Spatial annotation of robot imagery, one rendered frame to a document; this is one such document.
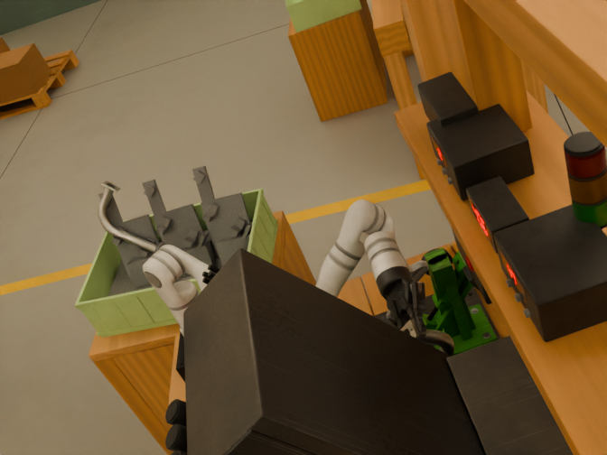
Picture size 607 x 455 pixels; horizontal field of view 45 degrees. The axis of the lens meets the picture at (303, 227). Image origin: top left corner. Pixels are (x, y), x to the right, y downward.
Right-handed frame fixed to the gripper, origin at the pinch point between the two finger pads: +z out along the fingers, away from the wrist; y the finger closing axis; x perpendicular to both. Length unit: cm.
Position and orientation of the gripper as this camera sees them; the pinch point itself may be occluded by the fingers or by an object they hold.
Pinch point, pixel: (415, 332)
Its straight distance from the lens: 151.9
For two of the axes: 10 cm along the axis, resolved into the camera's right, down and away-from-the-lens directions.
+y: 4.4, -6.5, -6.2
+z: 2.4, 7.5, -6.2
